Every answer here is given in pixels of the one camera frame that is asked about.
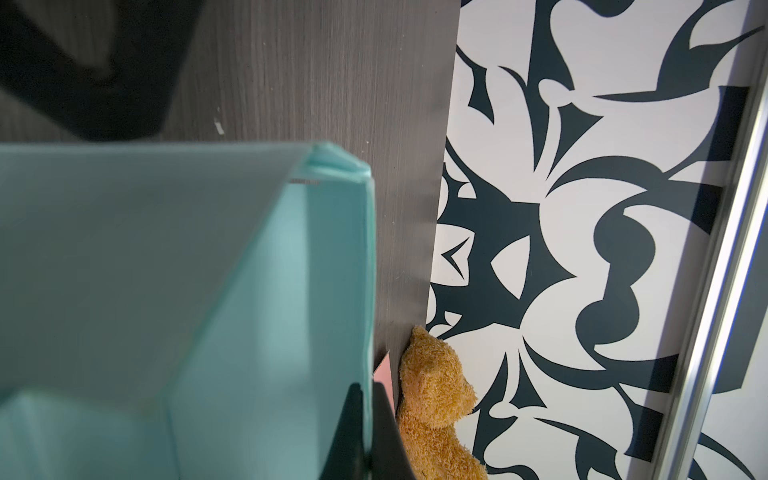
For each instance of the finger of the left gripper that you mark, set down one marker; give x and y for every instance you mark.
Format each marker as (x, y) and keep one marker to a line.
(125, 99)

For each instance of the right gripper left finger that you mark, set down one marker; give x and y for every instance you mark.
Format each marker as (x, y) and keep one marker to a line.
(346, 457)

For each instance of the pink flat paper box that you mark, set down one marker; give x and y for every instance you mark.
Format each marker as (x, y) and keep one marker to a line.
(382, 374)

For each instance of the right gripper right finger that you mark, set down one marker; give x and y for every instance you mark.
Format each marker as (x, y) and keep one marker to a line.
(389, 460)

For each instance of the light blue paper box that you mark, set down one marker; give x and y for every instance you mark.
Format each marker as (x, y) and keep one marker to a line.
(182, 311)

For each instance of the brown teddy bear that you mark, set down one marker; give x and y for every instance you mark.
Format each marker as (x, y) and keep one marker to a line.
(435, 396)

